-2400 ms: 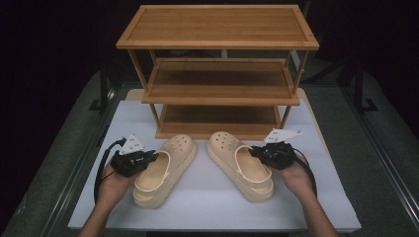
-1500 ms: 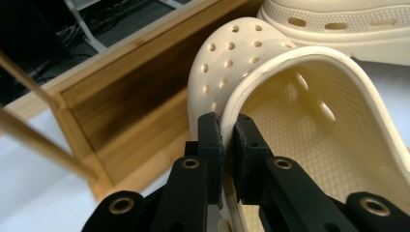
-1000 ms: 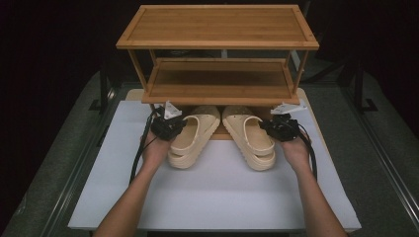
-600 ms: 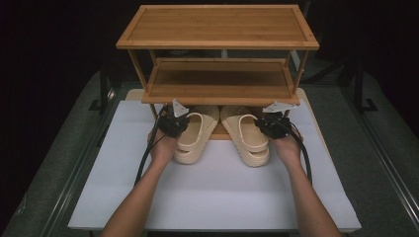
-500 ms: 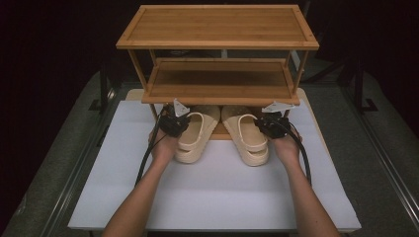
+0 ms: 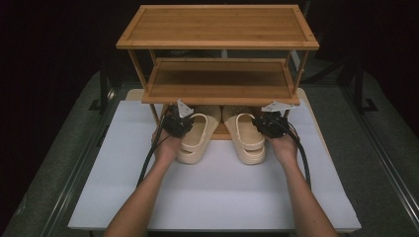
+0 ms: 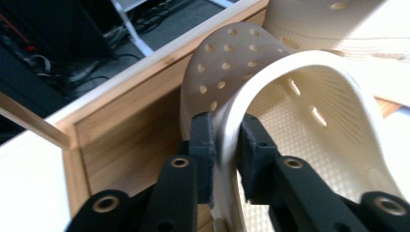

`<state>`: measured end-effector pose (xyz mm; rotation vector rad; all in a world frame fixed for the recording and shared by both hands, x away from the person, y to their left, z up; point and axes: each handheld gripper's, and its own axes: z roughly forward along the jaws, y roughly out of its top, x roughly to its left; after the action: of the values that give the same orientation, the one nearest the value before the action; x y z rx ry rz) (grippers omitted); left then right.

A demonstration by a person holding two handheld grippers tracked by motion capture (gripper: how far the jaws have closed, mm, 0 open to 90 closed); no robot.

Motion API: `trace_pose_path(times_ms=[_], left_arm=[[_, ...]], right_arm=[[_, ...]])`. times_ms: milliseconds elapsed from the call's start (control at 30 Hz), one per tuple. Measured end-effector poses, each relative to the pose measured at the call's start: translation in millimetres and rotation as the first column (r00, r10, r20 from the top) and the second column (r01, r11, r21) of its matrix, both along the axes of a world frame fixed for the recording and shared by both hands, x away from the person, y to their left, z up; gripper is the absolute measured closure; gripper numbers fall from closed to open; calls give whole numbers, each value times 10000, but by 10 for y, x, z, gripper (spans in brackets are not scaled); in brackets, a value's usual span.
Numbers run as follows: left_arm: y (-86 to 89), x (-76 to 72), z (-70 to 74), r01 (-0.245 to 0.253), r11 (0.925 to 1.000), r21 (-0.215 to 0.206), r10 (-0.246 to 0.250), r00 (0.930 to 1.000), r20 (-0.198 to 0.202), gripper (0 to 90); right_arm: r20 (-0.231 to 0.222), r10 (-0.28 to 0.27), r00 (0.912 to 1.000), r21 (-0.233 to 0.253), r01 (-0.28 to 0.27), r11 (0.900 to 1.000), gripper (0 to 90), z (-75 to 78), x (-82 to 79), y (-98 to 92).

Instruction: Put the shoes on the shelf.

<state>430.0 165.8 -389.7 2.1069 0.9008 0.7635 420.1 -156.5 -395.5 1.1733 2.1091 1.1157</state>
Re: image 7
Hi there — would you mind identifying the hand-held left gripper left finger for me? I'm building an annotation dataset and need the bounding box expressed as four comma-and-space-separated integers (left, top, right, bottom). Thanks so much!
146, 111, 218, 232

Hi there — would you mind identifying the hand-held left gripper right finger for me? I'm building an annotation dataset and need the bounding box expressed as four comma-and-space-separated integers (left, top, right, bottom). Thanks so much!
236, 112, 366, 232

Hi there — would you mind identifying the wooden box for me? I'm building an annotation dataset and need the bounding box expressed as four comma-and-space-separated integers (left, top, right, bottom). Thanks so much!
60, 0, 410, 232

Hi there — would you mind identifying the cream foam clog shoe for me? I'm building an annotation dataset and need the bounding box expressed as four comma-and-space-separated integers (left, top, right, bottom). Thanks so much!
178, 21, 408, 232
262, 0, 410, 63

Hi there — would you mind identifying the white metal stand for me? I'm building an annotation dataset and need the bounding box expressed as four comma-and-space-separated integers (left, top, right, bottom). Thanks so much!
110, 0, 155, 58

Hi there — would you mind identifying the wooden bar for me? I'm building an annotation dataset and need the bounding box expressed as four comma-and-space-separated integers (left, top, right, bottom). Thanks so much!
0, 92, 72, 150

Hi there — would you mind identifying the black case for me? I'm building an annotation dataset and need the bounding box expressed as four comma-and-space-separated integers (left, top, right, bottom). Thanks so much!
0, 0, 115, 61

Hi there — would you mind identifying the black cable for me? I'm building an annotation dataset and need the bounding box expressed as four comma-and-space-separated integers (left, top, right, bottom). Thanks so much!
114, 51, 143, 62

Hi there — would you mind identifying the bundle of grey cables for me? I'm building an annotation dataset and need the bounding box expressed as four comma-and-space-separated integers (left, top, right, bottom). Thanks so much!
102, 23, 132, 46

